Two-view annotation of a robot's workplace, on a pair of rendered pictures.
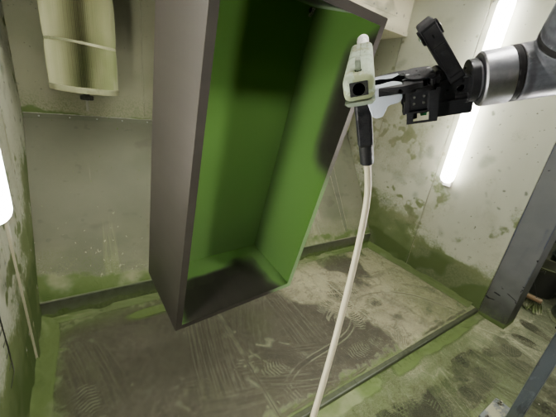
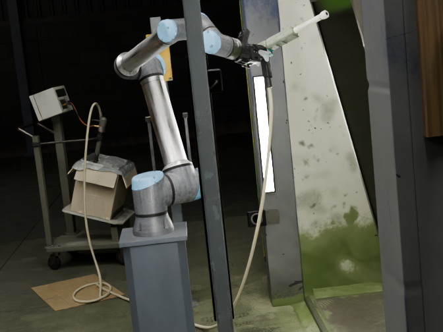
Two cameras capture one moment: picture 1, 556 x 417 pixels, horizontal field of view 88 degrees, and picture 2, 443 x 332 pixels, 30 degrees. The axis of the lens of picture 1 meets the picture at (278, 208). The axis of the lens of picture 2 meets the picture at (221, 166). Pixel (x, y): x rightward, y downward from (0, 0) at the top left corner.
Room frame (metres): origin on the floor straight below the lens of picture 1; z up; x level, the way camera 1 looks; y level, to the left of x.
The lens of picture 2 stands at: (2.39, -3.33, 1.46)
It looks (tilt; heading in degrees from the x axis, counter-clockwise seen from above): 8 degrees down; 123
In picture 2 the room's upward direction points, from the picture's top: 6 degrees counter-clockwise
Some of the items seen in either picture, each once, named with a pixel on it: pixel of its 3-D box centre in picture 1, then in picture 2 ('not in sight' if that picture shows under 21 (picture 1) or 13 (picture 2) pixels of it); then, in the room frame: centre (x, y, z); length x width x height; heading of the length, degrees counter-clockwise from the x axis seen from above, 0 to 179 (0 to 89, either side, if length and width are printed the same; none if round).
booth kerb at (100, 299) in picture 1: (256, 263); not in sight; (2.01, 0.11, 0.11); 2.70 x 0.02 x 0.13; 125
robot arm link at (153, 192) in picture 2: not in sight; (150, 192); (0.09, -0.38, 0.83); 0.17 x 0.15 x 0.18; 64
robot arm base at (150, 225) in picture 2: not in sight; (152, 221); (0.08, -0.39, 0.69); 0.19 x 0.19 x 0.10
